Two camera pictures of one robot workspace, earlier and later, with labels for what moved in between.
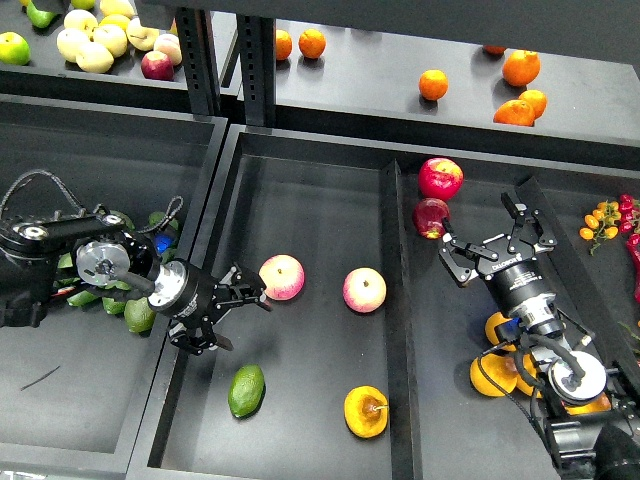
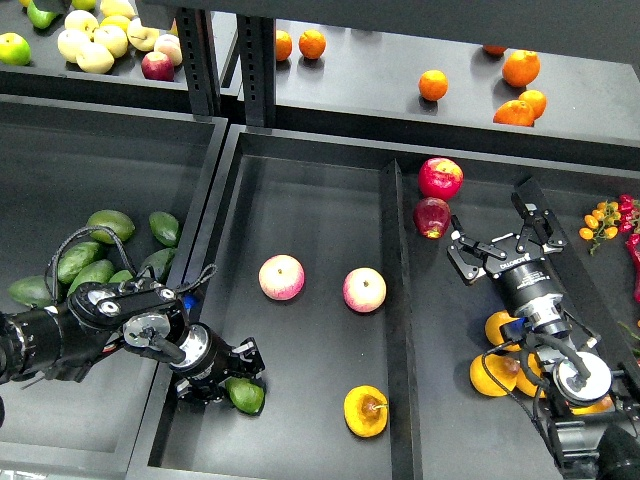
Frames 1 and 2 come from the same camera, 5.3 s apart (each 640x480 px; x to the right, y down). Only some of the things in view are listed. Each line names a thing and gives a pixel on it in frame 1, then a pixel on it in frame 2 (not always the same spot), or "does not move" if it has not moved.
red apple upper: [440, 178] does not move
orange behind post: [284, 44] does not move
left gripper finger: [242, 287] -> [249, 359]
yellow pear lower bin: [500, 369] does not move
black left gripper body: [182, 289] -> [207, 355]
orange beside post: [312, 43] does not move
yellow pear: [366, 411] does not move
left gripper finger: [198, 341] -> [206, 393]
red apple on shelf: [156, 65] does not move
